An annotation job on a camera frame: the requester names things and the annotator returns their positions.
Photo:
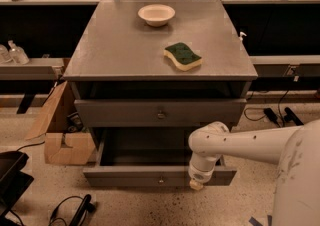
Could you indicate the cardboard box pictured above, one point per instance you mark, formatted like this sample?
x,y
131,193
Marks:
x,y
61,147

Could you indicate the grey metal shelf rail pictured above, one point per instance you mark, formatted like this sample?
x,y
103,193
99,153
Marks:
x,y
35,69

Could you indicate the grey drawer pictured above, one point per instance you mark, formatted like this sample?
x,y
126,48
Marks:
x,y
158,112
141,157

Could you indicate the white pump bottle top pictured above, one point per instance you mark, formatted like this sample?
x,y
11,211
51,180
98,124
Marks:
x,y
242,35

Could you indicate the clear bottle at edge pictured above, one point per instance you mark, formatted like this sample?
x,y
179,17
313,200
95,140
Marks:
x,y
4,54

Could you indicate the black tool with cable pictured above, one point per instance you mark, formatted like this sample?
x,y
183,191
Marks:
x,y
85,207

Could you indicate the black power adapter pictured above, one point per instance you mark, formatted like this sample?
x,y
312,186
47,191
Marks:
x,y
271,115

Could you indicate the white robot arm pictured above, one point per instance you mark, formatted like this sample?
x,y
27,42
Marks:
x,y
295,150

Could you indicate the green yellow sponge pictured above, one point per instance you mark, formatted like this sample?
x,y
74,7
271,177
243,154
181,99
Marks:
x,y
182,57

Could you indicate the grey top drawer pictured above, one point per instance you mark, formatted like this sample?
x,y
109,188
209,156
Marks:
x,y
158,112

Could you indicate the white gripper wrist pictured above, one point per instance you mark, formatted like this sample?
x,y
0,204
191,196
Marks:
x,y
198,175

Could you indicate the clear sanitizer bottle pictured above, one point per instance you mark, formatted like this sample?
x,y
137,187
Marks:
x,y
17,54

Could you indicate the black tray stack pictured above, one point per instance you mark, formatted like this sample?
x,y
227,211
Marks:
x,y
13,182

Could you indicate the blue floor tape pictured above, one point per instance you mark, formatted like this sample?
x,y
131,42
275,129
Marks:
x,y
267,221

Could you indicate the white bowl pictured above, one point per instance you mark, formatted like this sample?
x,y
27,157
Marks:
x,y
156,15

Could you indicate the grey drawer cabinet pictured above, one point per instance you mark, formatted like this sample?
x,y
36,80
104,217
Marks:
x,y
119,56

